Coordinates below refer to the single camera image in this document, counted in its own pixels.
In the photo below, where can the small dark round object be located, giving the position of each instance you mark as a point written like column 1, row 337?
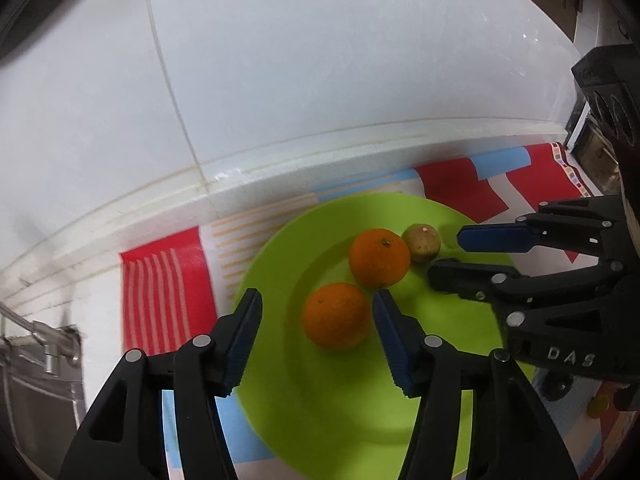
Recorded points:
column 557, row 388

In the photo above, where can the orange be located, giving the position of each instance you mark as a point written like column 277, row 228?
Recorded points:
column 379, row 257
column 336, row 316

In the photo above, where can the green plastic plate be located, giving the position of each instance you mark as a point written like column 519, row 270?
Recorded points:
column 310, row 400

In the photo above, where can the red white patterned tablecloth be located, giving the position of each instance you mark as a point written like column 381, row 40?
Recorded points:
column 160, row 290

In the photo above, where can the metal faucet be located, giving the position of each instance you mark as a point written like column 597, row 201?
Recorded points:
column 50, row 345

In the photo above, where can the steel sink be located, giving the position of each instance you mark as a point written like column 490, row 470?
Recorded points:
column 35, row 410

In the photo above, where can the small brownish green fruit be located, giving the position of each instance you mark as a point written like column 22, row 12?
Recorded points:
column 422, row 242

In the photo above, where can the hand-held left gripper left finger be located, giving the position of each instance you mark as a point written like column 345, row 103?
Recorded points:
column 245, row 342

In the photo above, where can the small yellow object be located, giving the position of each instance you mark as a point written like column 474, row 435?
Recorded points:
column 598, row 405

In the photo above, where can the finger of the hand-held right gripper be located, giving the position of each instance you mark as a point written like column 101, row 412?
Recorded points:
column 492, row 238
column 465, row 277

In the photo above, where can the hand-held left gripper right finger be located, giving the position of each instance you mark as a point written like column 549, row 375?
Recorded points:
column 395, row 340

